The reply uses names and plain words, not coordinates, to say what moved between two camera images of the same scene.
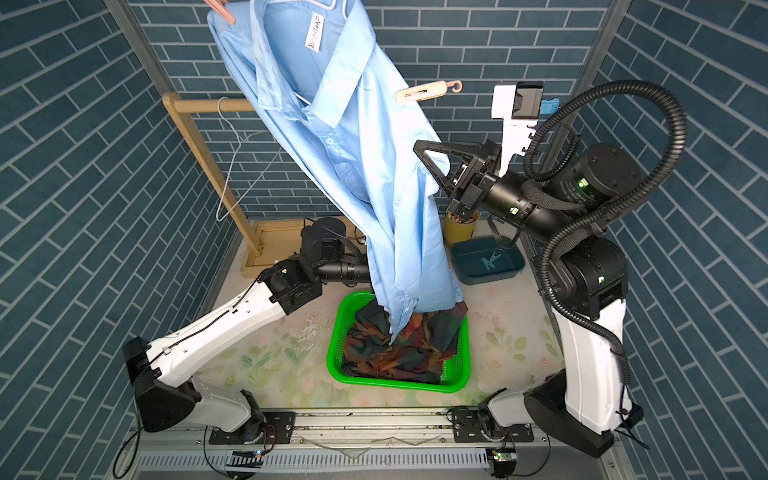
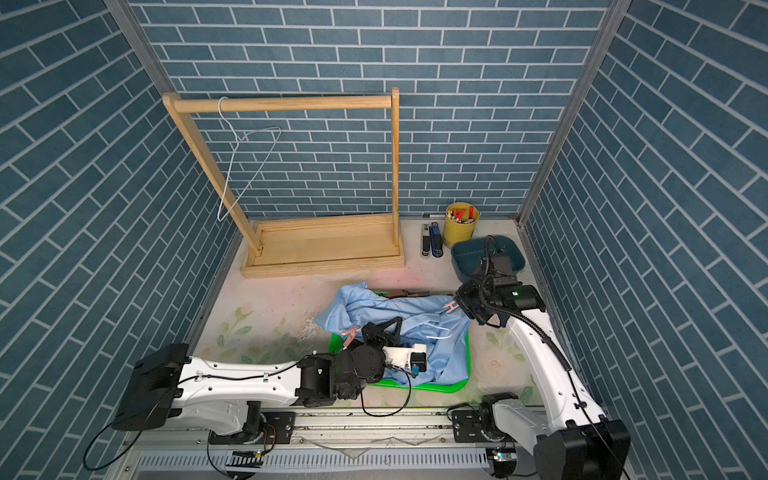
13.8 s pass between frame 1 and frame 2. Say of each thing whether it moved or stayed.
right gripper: moved
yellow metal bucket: stayed
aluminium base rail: stayed
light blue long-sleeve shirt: moved
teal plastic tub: stayed
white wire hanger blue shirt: moved
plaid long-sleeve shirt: moved
